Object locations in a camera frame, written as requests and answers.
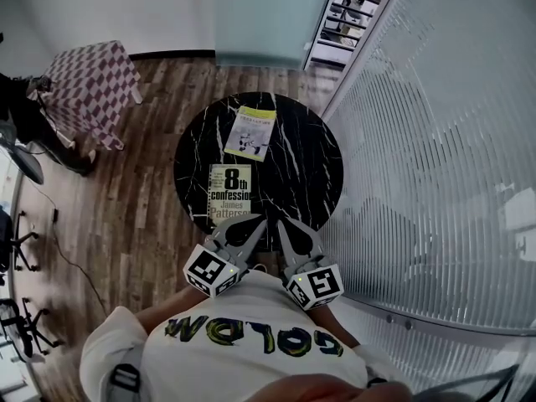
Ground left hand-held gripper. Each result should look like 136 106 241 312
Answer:
183 214 269 299

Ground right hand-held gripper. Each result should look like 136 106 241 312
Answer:
276 219 345 312

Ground grey book with black lettering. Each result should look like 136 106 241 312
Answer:
207 163 253 228

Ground yellow-green white booklet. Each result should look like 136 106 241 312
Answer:
224 106 277 162

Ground person's right forearm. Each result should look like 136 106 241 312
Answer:
312 306 362 349

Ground person's left forearm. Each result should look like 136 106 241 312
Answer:
133 285 203 335

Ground round black marble table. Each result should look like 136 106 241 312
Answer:
173 91 344 253

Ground person's white printed t-shirt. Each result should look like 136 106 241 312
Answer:
79 268 414 402

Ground person's face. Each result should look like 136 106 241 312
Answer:
250 373 414 402

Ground black office chair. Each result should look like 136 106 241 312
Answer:
0 205 41 274
0 297 66 364

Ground grey office chair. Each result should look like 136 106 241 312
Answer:
0 127 45 186

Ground frosted glass door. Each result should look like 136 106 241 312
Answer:
213 0 340 70

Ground black device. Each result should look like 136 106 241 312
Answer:
27 76 54 94

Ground black floor cable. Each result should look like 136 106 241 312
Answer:
31 182 108 310

